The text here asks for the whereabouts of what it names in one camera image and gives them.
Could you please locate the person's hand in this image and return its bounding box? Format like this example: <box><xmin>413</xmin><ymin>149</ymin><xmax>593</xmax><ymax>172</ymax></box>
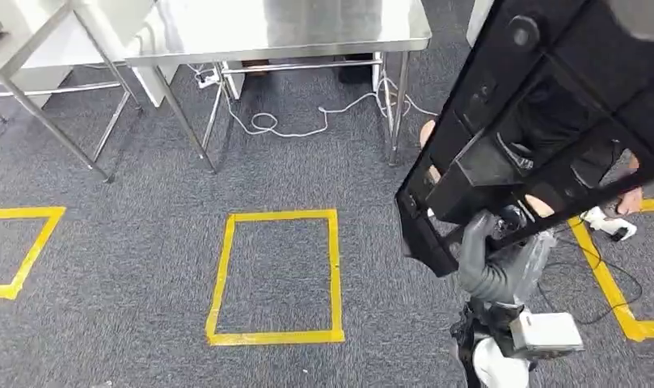
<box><xmin>617</xmin><ymin>186</ymin><xmax>645</xmax><ymax>217</ymax></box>

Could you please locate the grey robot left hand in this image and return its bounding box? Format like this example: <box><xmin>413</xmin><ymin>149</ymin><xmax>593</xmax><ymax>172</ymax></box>
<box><xmin>456</xmin><ymin>205</ymin><xmax>559</xmax><ymax>286</ymax></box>

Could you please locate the white handheld controller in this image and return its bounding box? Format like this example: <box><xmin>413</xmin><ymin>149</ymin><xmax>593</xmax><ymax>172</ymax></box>
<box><xmin>580</xmin><ymin>205</ymin><xmax>639</xmax><ymax>243</ymax></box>

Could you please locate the black plastic tray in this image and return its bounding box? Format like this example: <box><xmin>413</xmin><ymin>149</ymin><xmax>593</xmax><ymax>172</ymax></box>
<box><xmin>395</xmin><ymin>0</ymin><xmax>654</xmax><ymax>278</ymax></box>

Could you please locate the yellow floor tape rectangle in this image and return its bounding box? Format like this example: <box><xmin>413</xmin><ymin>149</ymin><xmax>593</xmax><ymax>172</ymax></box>
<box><xmin>567</xmin><ymin>198</ymin><xmax>654</xmax><ymax>344</ymax></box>
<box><xmin>0</xmin><ymin>205</ymin><xmax>67</xmax><ymax>301</ymax></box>
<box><xmin>205</xmin><ymin>209</ymin><xmax>346</xmax><ymax>347</ymax></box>

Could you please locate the person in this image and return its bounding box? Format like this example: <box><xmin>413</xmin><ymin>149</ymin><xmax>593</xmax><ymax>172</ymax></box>
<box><xmin>418</xmin><ymin>70</ymin><xmax>646</xmax><ymax>219</ymax></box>

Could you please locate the large steel table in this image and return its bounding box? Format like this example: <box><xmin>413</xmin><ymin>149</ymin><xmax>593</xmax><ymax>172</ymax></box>
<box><xmin>124</xmin><ymin>0</ymin><xmax>432</xmax><ymax>175</ymax></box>

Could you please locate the white panel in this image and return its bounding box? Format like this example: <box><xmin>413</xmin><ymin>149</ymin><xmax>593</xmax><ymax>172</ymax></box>
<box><xmin>77</xmin><ymin>0</ymin><xmax>179</xmax><ymax>108</ymax></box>

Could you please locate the white cabinet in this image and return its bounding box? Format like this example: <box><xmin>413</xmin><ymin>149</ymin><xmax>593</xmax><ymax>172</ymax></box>
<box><xmin>0</xmin><ymin>0</ymin><xmax>74</xmax><ymax>108</ymax></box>

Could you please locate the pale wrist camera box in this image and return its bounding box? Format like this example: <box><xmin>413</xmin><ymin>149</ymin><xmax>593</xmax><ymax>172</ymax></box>
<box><xmin>508</xmin><ymin>309</ymin><xmax>586</xmax><ymax>361</ymax></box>

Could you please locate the thin black cable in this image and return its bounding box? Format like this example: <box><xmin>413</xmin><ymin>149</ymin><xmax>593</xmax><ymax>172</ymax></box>
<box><xmin>537</xmin><ymin>225</ymin><xmax>644</xmax><ymax>327</ymax></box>

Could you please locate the white floor cable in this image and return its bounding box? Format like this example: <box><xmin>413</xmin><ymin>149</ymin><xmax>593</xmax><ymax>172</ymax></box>
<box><xmin>187</xmin><ymin>63</ymin><xmax>440</xmax><ymax>139</ymax></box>

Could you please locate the steel frame table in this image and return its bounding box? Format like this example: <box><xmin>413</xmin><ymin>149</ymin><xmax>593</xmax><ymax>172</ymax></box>
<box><xmin>0</xmin><ymin>0</ymin><xmax>145</xmax><ymax>184</ymax></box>

